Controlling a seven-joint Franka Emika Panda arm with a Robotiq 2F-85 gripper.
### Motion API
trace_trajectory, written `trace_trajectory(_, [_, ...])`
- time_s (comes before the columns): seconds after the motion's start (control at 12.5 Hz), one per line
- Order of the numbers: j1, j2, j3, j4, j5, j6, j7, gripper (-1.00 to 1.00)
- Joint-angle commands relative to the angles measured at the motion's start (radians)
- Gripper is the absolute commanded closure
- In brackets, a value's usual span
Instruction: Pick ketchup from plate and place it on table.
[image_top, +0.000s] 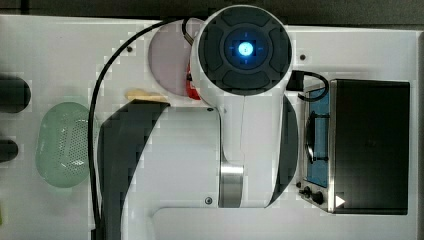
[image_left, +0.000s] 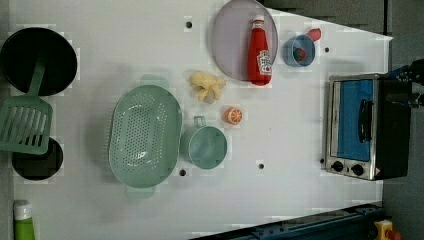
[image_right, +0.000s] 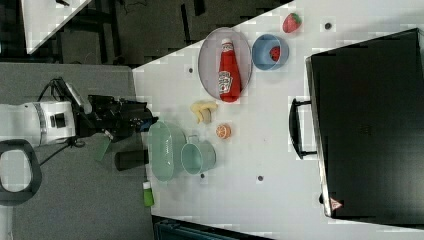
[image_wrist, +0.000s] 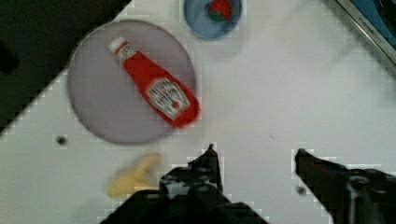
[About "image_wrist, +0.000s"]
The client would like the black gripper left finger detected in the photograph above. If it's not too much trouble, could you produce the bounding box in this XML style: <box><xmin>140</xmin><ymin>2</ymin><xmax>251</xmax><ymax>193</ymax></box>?
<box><xmin>101</xmin><ymin>147</ymin><xmax>268</xmax><ymax>224</ymax></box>

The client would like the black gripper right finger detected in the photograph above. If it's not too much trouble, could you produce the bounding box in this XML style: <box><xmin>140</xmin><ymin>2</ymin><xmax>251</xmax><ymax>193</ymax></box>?
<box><xmin>294</xmin><ymin>148</ymin><xmax>396</xmax><ymax>224</ymax></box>

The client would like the red ketchup bottle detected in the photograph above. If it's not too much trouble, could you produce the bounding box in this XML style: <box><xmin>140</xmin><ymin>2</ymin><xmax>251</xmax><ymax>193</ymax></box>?
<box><xmin>109</xmin><ymin>37</ymin><xmax>201</xmax><ymax>128</ymax></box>

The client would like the grey round plate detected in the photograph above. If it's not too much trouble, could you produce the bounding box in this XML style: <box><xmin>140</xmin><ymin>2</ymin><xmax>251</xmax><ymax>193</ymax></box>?
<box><xmin>67</xmin><ymin>20</ymin><xmax>196</xmax><ymax>145</ymax></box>

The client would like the yellow toy banana bunch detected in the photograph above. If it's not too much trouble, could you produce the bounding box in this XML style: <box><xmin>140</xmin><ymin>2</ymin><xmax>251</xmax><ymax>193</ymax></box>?
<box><xmin>106</xmin><ymin>153</ymin><xmax>161</xmax><ymax>198</ymax></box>

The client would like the small blue bowl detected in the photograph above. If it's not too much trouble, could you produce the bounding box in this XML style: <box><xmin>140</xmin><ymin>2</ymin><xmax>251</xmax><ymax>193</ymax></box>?
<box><xmin>182</xmin><ymin>0</ymin><xmax>243</xmax><ymax>39</ymax></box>

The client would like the red toy strawberry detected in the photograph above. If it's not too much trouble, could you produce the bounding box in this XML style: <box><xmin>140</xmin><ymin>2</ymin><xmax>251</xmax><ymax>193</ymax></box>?
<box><xmin>208</xmin><ymin>0</ymin><xmax>232</xmax><ymax>21</ymax></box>

